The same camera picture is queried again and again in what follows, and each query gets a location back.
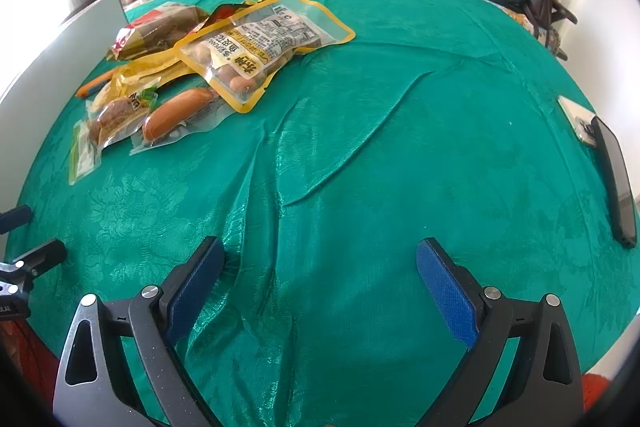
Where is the green blanket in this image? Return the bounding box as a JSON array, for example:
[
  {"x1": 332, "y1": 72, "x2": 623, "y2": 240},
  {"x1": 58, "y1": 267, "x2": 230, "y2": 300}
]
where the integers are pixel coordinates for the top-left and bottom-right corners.
[{"x1": 4, "y1": 0, "x2": 640, "y2": 427}]

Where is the large yellow-edged sausage pouch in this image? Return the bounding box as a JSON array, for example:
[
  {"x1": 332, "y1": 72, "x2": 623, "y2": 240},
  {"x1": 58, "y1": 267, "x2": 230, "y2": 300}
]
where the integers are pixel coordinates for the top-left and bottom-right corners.
[{"x1": 179, "y1": 0, "x2": 356, "y2": 114}]

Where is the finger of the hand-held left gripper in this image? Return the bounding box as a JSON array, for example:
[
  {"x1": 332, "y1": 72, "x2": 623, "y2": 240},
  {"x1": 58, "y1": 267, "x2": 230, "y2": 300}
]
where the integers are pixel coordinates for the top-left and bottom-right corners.
[
  {"x1": 0, "y1": 239, "x2": 68, "y2": 293},
  {"x1": 0, "y1": 205, "x2": 32, "y2": 236}
]

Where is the brown snack packet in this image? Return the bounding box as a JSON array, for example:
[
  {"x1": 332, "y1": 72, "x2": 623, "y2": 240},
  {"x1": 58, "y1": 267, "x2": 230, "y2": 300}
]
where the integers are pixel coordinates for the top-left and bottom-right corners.
[{"x1": 106, "y1": 3, "x2": 212, "y2": 62}]

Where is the white phone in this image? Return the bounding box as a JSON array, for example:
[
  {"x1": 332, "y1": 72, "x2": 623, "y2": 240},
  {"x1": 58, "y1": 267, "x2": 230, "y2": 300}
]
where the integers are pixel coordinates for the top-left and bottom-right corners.
[{"x1": 556, "y1": 95, "x2": 599, "y2": 151}]

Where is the dark chair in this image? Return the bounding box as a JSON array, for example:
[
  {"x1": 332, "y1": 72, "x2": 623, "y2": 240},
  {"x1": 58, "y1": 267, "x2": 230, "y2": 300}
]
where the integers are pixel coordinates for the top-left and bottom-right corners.
[{"x1": 542, "y1": 0, "x2": 579, "y2": 60}]

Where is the red and black snack packet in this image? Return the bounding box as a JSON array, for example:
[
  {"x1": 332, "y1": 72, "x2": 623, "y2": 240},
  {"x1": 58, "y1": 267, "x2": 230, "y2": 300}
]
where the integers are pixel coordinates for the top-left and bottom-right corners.
[{"x1": 212, "y1": 0, "x2": 281, "y2": 25}]

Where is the orange pen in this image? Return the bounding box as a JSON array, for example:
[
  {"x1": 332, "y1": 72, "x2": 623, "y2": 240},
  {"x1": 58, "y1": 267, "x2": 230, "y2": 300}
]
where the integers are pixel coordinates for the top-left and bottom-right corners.
[{"x1": 75, "y1": 71, "x2": 117, "y2": 98}]

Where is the clear packet with sausage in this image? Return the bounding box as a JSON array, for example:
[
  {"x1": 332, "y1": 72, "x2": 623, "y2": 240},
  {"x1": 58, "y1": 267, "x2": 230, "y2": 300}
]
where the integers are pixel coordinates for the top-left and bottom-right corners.
[{"x1": 129, "y1": 86, "x2": 223, "y2": 156}]

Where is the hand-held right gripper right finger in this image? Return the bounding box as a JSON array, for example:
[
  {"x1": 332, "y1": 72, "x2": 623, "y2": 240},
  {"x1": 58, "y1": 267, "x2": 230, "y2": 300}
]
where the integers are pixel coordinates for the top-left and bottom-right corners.
[{"x1": 416, "y1": 237, "x2": 585, "y2": 427}]

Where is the red rug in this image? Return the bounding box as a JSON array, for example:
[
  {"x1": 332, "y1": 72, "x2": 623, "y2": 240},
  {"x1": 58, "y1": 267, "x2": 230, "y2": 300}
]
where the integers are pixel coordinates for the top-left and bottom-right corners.
[{"x1": 581, "y1": 371, "x2": 610, "y2": 410}]

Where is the black phone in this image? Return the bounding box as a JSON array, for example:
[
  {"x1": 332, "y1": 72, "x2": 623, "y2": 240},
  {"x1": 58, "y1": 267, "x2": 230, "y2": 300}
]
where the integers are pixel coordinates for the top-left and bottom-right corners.
[{"x1": 589, "y1": 115, "x2": 639, "y2": 250}]

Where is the white board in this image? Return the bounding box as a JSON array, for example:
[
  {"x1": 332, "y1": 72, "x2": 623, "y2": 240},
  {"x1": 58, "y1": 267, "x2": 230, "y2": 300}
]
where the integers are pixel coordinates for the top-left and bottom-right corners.
[{"x1": 0, "y1": 0, "x2": 127, "y2": 115}]

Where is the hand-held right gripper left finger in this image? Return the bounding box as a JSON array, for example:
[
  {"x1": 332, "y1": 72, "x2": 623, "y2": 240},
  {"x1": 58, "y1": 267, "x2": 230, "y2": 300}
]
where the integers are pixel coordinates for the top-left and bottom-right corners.
[{"x1": 52, "y1": 235, "x2": 226, "y2": 427}]

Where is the clear packet with brown meat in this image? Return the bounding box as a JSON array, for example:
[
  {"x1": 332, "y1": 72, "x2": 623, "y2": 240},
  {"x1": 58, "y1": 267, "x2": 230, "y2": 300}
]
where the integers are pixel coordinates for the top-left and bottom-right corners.
[{"x1": 84, "y1": 93, "x2": 162, "y2": 154}]

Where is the yellow snack packet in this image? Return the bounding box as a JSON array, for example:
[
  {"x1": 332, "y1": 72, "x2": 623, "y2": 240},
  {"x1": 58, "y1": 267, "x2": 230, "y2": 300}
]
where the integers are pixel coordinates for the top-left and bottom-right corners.
[
  {"x1": 110, "y1": 56, "x2": 187, "y2": 84},
  {"x1": 90, "y1": 76, "x2": 162, "y2": 110}
]

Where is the green-edged clear snack packet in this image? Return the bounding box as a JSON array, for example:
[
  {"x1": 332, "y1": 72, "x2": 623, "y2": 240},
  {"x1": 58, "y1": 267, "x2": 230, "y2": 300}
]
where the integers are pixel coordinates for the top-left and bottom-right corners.
[{"x1": 67, "y1": 119, "x2": 102, "y2": 186}]

